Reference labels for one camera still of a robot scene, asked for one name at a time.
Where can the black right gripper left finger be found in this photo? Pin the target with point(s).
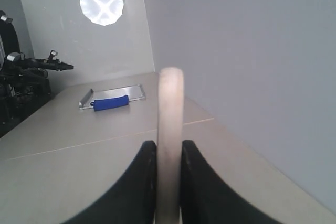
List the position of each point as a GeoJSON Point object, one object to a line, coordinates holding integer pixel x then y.
{"type": "Point", "coordinates": [132, 199]}

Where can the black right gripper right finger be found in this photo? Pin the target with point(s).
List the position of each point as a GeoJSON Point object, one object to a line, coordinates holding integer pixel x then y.
{"type": "Point", "coordinates": [206, 198]}

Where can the white paint brush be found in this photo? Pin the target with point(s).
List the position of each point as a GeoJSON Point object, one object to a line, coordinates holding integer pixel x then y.
{"type": "Point", "coordinates": [169, 140]}

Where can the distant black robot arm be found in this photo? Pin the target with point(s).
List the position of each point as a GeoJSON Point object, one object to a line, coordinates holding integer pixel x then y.
{"type": "Point", "coordinates": [24, 81]}

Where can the metal dustpan tray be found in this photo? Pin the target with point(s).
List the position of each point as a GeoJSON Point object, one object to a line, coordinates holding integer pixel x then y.
{"type": "Point", "coordinates": [135, 93]}

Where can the round white wall light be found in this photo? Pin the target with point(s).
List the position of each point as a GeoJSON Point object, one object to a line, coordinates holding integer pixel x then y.
{"type": "Point", "coordinates": [102, 12]}

